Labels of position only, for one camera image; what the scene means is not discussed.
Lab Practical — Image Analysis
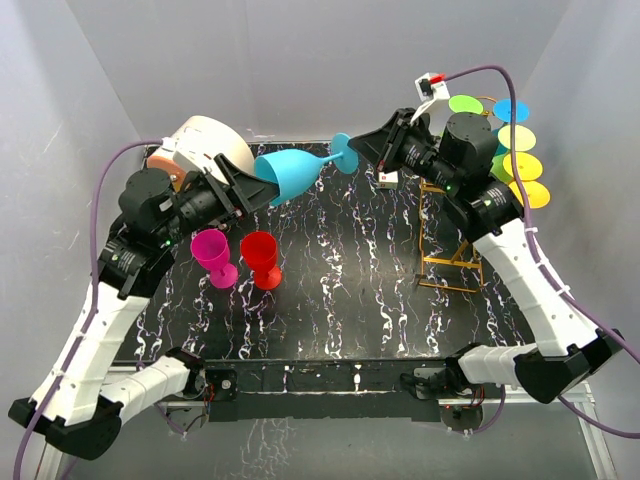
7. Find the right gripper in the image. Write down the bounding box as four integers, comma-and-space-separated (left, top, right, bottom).
348, 109, 462, 194

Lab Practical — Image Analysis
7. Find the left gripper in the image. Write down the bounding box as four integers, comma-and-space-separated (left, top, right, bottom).
157, 154, 284, 247

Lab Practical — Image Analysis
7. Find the light blue wine glass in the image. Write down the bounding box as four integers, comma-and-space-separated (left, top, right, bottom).
254, 133, 359, 206

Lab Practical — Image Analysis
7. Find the red wine glass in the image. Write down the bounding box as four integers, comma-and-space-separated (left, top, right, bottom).
240, 231, 282, 290

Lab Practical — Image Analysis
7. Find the magenta wine glass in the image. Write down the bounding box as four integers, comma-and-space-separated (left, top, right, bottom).
190, 229, 238, 289

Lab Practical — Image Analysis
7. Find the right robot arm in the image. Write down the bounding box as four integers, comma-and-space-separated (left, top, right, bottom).
348, 108, 621, 404

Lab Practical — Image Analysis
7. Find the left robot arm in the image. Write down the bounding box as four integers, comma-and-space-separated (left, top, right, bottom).
8, 154, 279, 460

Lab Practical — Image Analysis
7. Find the dark blue wine glass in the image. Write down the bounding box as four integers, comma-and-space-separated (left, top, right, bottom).
489, 99, 530, 146

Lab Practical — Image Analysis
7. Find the pale green wine glass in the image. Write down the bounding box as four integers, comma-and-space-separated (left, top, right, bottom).
491, 124, 536, 183

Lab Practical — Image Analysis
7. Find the upper yellow wine glass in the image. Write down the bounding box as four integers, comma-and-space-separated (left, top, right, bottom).
502, 152, 544, 182

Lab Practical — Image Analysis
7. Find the yellow wine glass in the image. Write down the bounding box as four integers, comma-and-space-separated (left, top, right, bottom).
502, 152, 544, 182
508, 181, 551, 209

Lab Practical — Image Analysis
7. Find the lower yellow wine glass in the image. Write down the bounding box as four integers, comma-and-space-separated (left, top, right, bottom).
508, 181, 551, 209

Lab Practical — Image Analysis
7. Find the small white box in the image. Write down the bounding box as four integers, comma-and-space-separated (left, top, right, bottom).
377, 171, 399, 190

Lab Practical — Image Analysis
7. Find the white cylindrical drum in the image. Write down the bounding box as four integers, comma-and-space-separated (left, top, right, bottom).
147, 115, 255, 192

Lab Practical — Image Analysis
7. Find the black front base bar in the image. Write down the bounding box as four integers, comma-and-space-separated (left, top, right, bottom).
205, 358, 444, 422

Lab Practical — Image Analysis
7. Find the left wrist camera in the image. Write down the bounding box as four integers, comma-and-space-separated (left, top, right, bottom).
156, 126, 208, 171

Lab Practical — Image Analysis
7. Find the gold wire glass rack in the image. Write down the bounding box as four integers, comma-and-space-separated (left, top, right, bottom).
418, 97, 498, 293

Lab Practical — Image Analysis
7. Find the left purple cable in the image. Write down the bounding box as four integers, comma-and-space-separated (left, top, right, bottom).
12, 139, 169, 480

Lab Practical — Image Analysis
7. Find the purple cable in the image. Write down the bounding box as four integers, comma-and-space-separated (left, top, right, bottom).
12, 139, 169, 480
439, 63, 640, 441

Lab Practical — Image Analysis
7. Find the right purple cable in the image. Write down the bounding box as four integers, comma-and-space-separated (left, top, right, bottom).
439, 63, 640, 441

